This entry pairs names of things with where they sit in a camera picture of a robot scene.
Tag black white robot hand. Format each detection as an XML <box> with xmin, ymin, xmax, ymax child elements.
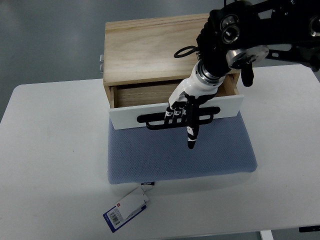
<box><xmin>165</xmin><ymin>60</ymin><xmax>224</xmax><ymax>149</ymax></box>

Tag white drawer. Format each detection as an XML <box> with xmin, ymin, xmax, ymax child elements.
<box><xmin>108</xmin><ymin>73</ymin><xmax>244</xmax><ymax>131</ymax></box>

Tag wooden drawer cabinet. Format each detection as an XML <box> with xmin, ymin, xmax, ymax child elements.
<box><xmin>103</xmin><ymin>13</ymin><xmax>241</xmax><ymax>109</ymax></box>

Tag blue mesh cushion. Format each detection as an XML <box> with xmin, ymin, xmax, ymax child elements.
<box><xmin>107</xmin><ymin>114</ymin><xmax>258</xmax><ymax>185</ymax></box>

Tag silver cabinet hinge clips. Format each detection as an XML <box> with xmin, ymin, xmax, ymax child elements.
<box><xmin>99</xmin><ymin>54</ymin><xmax>104</xmax><ymax>74</ymax></box>

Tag white blue paper tag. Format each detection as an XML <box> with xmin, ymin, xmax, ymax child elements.
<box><xmin>103</xmin><ymin>187</ymin><xmax>149</xmax><ymax>233</ymax></box>

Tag black table control panel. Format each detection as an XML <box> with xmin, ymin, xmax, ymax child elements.
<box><xmin>299</xmin><ymin>225</ymin><xmax>320</xmax><ymax>233</ymax></box>

